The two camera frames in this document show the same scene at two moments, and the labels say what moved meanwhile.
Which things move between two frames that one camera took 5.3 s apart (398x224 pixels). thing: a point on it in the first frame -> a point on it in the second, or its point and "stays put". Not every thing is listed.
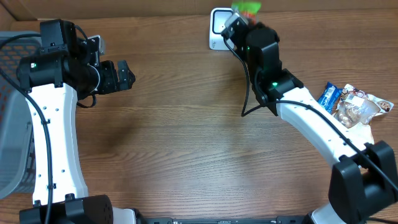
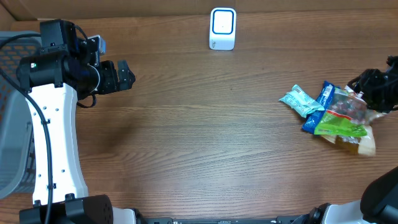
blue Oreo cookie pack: x=329 y=97 stays put
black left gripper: x=112 y=82 stays put
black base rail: x=288 y=219 stays put
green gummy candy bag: x=249 y=10 -> x=344 y=116
